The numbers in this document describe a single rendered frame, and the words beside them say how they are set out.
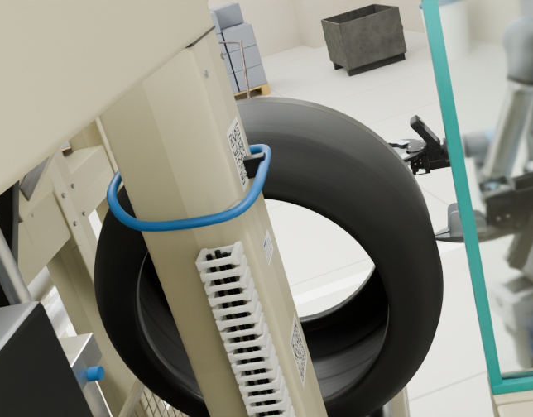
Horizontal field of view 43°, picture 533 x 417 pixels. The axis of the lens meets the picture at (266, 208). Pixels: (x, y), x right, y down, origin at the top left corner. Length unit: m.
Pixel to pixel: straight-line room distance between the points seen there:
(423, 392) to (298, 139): 1.88
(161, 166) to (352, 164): 0.35
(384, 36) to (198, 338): 7.51
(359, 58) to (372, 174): 7.17
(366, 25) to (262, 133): 7.17
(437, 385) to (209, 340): 1.99
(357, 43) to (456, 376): 5.82
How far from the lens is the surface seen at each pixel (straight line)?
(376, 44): 8.23
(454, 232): 1.22
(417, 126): 1.99
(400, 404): 1.37
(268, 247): 0.86
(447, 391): 2.76
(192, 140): 0.75
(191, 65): 0.73
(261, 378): 0.84
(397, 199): 1.04
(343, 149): 1.03
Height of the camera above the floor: 1.73
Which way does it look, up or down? 21 degrees down
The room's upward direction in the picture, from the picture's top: 16 degrees counter-clockwise
